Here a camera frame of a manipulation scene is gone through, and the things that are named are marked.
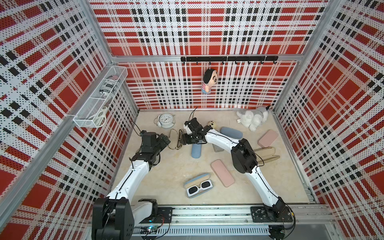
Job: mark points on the white alarm clock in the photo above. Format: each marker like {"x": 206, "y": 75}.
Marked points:
{"x": 165, "y": 121}

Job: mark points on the clear wall shelf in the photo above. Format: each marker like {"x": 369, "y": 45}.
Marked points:
{"x": 95, "y": 101}

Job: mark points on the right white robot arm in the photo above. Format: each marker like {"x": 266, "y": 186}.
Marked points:
{"x": 244, "y": 159}

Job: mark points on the small pink glasses case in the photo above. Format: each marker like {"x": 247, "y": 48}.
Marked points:
{"x": 267, "y": 139}

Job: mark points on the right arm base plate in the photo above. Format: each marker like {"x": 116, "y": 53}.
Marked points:
{"x": 262, "y": 215}

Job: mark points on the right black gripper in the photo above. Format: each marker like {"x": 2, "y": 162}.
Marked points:
{"x": 185, "y": 140}

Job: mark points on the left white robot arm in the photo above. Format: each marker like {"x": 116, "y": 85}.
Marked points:
{"x": 113, "y": 216}

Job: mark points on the beige case with dark glasses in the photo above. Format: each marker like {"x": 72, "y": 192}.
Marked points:
{"x": 175, "y": 138}

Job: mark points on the blue case with pink glasses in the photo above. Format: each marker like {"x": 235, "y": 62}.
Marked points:
{"x": 231, "y": 133}

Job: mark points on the teal-lined glasses case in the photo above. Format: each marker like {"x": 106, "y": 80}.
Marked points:
{"x": 217, "y": 149}

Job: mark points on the black hook rail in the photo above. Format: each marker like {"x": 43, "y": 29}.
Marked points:
{"x": 223, "y": 59}

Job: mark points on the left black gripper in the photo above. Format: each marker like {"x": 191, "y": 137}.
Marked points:
{"x": 164, "y": 138}

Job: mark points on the small circuit board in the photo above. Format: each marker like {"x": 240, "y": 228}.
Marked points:
{"x": 146, "y": 230}

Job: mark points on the cartoon boy doll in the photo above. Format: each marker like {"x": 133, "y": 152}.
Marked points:
{"x": 209, "y": 80}

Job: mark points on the white plush toy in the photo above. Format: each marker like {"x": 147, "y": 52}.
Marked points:
{"x": 254, "y": 118}

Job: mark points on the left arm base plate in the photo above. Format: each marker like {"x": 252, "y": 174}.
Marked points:
{"x": 163, "y": 215}

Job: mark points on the yellow panda squishy ball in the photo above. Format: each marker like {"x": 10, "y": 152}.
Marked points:
{"x": 212, "y": 124}

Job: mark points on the white scissors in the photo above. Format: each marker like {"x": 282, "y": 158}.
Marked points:
{"x": 98, "y": 119}

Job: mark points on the white sunglasses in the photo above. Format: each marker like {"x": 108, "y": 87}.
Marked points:
{"x": 203, "y": 187}

